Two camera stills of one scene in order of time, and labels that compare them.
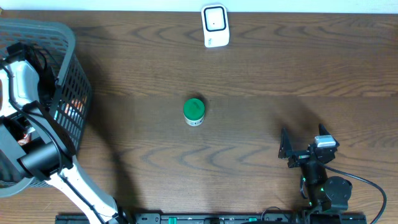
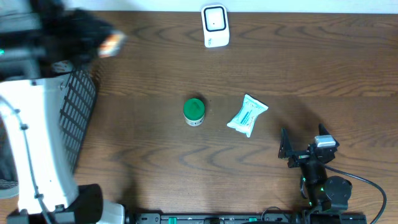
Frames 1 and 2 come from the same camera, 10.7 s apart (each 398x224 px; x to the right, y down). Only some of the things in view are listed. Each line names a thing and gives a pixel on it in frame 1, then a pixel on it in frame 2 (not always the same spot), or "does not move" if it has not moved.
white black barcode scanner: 215,24 does not move
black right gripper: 299,157 does not move
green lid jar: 194,111 does not move
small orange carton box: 76,102 → 111,45
